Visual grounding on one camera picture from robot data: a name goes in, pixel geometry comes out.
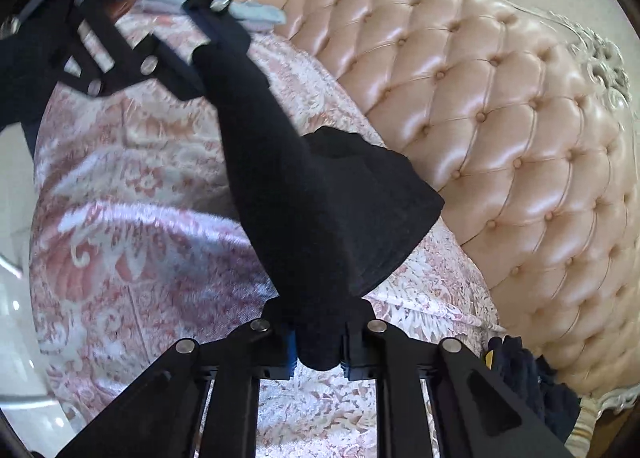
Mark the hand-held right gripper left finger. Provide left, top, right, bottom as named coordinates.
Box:
left=57, top=298, right=301, bottom=458

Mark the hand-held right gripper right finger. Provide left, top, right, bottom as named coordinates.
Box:
left=344, top=299, right=576, bottom=458

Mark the black garment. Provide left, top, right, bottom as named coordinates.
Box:
left=191, top=38, right=447, bottom=372

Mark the light blue cloth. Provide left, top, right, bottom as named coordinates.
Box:
left=144, top=0, right=288, bottom=32

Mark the pink floral blanket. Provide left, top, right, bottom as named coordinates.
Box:
left=27, top=8, right=507, bottom=458

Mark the navy garment with yellow trim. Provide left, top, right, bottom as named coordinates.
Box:
left=481, top=334, right=584, bottom=445

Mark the beige tufted leather sofa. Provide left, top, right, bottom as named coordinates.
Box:
left=250, top=0, right=640, bottom=445

